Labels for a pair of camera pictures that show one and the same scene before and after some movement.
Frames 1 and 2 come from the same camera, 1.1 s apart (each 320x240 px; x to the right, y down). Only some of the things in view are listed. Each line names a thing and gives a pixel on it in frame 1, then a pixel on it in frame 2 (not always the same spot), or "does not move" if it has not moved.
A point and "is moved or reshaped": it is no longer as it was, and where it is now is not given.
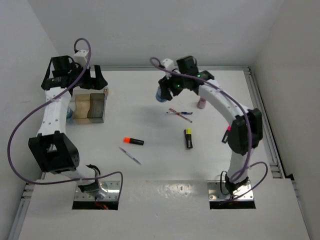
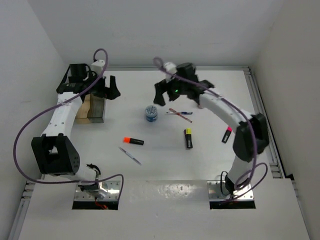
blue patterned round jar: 158,95 is moved or reshaped
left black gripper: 97,83 -> 110,93
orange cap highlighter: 128,140 does not move
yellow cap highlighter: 188,138 does not move
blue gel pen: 186,113 does not move
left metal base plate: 113,187 does not move
